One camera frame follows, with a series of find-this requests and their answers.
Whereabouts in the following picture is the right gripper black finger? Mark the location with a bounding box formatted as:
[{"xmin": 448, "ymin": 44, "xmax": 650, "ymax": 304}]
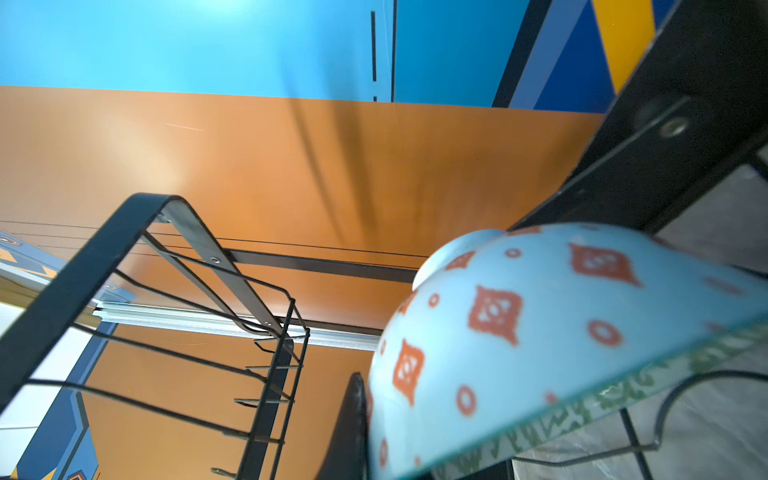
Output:
[{"xmin": 315, "ymin": 372, "xmax": 369, "ymax": 480}]

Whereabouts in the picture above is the green patterned ceramic bowl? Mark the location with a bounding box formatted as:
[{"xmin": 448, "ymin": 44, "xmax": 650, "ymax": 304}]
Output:
[{"xmin": 366, "ymin": 223, "xmax": 767, "ymax": 479}]

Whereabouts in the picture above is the aluminium corner post left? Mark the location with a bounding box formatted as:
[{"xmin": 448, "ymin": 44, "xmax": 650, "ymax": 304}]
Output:
[{"xmin": 92, "ymin": 301, "xmax": 382, "ymax": 352}]

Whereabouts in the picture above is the black wire dish rack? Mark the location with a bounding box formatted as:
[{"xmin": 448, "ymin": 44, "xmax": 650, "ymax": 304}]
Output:
[{"xmin": 0, "ymin": 0, "xmax": 768, "ymax": 480}]

